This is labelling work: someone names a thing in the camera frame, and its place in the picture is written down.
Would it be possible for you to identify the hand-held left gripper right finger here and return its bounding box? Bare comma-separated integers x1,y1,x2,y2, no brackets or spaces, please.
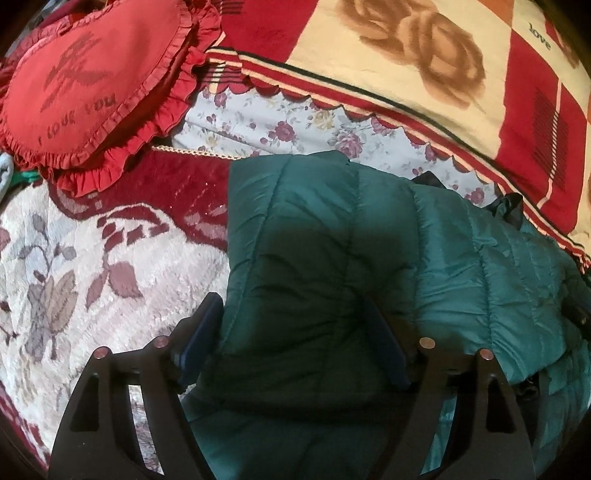
362,295,539,480

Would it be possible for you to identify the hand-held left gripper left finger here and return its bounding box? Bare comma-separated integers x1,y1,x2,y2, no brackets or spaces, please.
48,292,225,480

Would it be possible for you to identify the green quilted puffer jacket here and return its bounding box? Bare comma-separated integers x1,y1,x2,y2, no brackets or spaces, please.
178,150,591,480

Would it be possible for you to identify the cream maroon plush floral blanket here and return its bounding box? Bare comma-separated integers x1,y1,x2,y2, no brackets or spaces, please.
0,147,232,469

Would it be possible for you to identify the pale floral bed sheet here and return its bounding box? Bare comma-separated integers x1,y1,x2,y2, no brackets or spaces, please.
171,85,504,206

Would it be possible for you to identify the white green cloth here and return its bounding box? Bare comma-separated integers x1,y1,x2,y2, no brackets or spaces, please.
0,154,38,200

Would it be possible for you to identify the red ruffled heart pillow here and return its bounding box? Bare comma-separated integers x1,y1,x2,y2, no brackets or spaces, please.
0,0,227,197

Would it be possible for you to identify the red cream rose blanket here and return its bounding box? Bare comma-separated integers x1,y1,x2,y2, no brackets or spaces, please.
203,0,591,271

